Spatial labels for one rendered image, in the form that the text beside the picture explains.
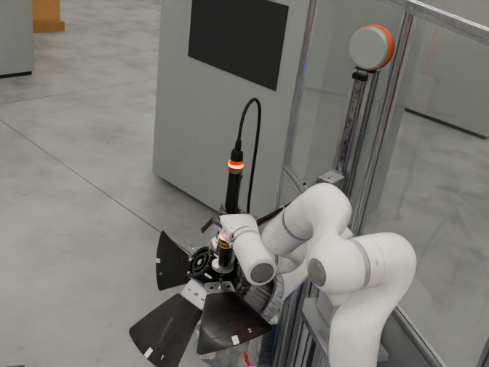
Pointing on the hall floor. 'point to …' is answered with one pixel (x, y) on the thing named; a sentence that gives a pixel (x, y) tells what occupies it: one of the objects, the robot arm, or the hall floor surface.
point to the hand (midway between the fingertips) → (230, 210)
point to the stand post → (288, 327)
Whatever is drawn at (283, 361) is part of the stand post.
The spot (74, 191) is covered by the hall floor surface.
